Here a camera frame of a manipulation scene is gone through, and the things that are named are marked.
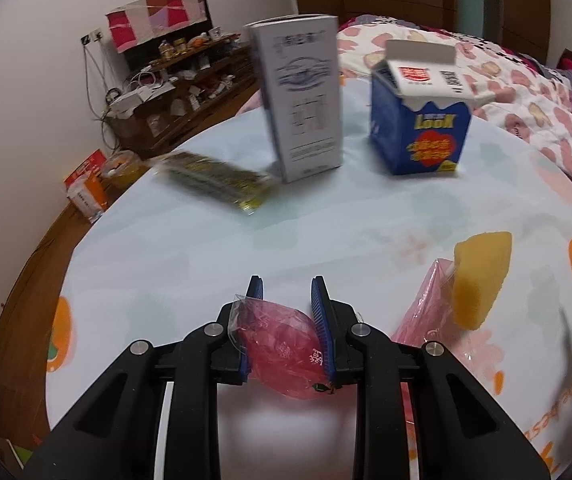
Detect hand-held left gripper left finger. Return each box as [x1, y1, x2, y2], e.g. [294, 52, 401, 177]
[23, 275, 267, 480]

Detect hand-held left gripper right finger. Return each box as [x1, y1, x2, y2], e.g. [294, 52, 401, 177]
[310, 275, 552, 480]

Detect red clear plastic wrapper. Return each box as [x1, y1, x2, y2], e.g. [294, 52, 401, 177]
[228, 295, 339, 401]

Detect white fruit print tablecloth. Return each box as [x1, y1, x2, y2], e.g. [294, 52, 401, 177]
[46, 77, 572, 480]

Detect pink plastic wrapper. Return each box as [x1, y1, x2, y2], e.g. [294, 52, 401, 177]
[390, 257, 472, 361]

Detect yellow sponge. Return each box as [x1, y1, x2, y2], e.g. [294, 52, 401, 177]
[453, 231, 513, 332]

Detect dark gold snack packet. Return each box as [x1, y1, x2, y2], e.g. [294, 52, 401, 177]
[151, 151, 277, 217]

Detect dark wooden television cabinet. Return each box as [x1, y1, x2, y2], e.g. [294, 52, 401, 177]
[106, 32, 261, 158]

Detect clear yellowish jar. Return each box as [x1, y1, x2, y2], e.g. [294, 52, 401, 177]
[102, 150, 147, 192]

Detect white tall carton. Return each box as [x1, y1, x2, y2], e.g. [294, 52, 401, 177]
[243, 14, 344, 184]

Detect orange and white box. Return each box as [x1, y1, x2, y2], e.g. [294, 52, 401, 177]
[63, 149, 109, 225]

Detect white quilt with pink hearts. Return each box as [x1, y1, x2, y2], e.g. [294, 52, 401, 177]
[336, 15, 572, 186]

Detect blue milk carton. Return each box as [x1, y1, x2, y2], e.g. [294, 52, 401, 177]
[370, 39, 497, 177]

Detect cluster of small household items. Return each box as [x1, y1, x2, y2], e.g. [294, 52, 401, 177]
[116, 27, 247, 126]

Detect black television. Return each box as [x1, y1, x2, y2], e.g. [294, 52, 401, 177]
[104, 0, 214, 72]

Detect red patchwork cover cloth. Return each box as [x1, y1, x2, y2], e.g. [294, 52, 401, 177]
[104, 0, 207, 53]

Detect hanging power cables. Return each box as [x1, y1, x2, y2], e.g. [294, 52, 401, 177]
[83, 42, 119, 153]

